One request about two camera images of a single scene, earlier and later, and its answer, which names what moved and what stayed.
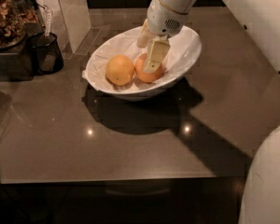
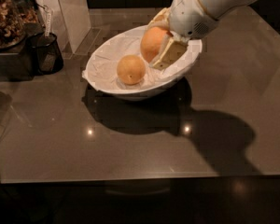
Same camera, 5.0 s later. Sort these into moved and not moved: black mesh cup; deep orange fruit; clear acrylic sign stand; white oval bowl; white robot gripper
Moved: white robot gripper; deep orange fruit
Not moved: clear acrylic sign stand; black mesh cup; white oval bowl
